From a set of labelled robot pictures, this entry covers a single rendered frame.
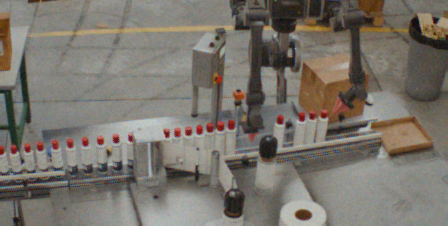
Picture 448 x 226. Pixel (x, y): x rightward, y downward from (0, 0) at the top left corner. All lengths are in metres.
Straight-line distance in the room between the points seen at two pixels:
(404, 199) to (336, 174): 0.40
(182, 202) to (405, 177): 1.17
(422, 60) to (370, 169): 2.22
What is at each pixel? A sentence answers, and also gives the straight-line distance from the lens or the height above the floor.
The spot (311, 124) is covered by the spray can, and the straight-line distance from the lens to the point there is 3.63.
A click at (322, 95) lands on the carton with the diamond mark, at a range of 3.84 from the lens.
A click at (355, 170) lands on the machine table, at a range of 3.70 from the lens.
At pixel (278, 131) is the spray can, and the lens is 3.57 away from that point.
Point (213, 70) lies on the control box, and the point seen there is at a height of 1.38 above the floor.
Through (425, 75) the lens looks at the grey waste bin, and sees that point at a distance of 5.86.
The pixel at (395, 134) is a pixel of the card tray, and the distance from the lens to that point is 4.01.
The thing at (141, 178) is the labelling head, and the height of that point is 0.94.
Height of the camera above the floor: 3.07
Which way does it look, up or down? 33 degrees down
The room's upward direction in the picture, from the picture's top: 3 degrees clockwise
